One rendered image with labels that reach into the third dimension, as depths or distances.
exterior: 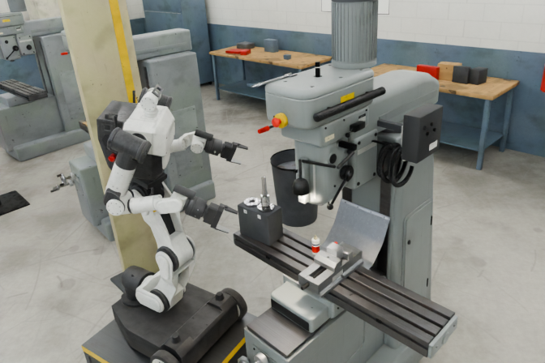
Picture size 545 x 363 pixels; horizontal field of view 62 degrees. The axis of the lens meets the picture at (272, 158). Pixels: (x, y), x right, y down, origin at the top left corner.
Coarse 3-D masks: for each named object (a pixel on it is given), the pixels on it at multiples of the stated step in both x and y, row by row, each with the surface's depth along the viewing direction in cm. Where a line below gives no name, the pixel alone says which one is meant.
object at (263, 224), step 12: (240, 204) 251; (252, 204) 247; (240, 216) 253; (252, 216) 246; (264, 216) 239; (276, 216) 244; (240, 228) 257; (252, 228) 250; (264, 228) 243; (276, 228) 246; (264, 240) 246; (276, 240) 249
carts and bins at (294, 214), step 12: (276, 156) 437; (288, 156) 445; (276, 168) 410; (288, 168) 433; (276, 180) 419; (288, 180) 408; (276, 192) 429; (288, 192) 415; (288, 204) 421; (300, 204) 419; (312, 204) 425; (288, 216) 428; (300, 216) 425; (312, 216) 432
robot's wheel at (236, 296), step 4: (224, 288) 269; (228, 288) 266; (224, 292) 264; (228, 292) 263; (232, 292) 263; (236, 292) 264; (232, 296) 261; (236, 296) 262; (240, 296) 263; (236, 300) 260; (240, 300) 261; (244, 300) 263; (240, 304) 260; (244, 304) 262; (240, 308) 261; (244, 308) 262; (240, 312) 262; (244, 312) 263; (240, 316) 264; (236, 320) 268
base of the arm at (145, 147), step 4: (116, 128) 184; (120, 128) 186; (112, 132) 183; (116, 132) 183; (112, 136) 182; (108, 140) 183; (112, 140) 182; (144, 140) 187; (108, 144) 183; (144, 144) 184; (148, 144) 187; (108, 148) 186; (140, 148) 183; (144, 148) 184; (148, 148) 192; (116, 152) 190; (140, 152) 183; (144, 152) 186; (136, 156) 184; (140, 156) 184; (144, 156) 191; (140, 160) 186
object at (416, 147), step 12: (420, 108) 195; (432, 108) 194; (408, 120) 189; (420, 120) 185; (432, 120) 193; (408, 132) 191; (420, 132) 188; (432, 132) 196; (408, 144) 193; (420, 144) 190; (432, 144) 199; (408, 156) 195; (420, 156) 193
